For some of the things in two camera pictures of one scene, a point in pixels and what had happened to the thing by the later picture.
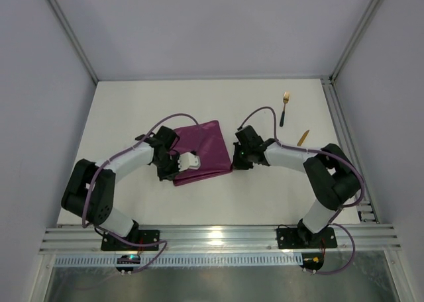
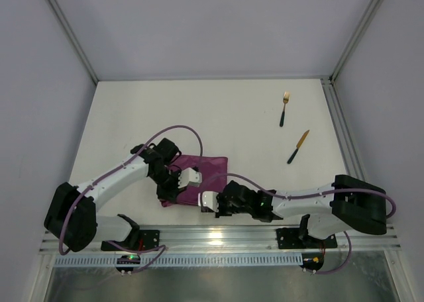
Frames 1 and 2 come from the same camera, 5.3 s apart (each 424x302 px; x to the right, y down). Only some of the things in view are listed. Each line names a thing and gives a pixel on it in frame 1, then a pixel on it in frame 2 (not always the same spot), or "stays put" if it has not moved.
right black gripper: (239, 161) → (222, 205)
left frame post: (69, 30) stays put
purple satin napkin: (206, 140) → (214, 177)
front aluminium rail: (221, 240) stays put
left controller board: (130, 259) stays put
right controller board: (312, 261) stays put
